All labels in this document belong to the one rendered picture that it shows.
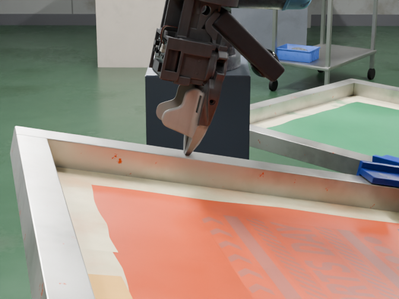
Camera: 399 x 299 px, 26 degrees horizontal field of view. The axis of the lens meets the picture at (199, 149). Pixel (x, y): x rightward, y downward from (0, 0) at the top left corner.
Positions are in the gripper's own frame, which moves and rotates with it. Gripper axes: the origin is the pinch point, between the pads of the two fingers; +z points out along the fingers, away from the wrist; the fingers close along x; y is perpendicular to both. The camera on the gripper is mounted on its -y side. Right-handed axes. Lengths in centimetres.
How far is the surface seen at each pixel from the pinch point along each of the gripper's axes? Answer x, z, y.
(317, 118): -87, 11, -57
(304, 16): -614, 25, -266
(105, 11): -606, 52, -90
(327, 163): -52, 13, -45
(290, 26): -617, 36, -256
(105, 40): -607, 76, -95
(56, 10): -837, 87, -78
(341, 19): -756, 31, -368
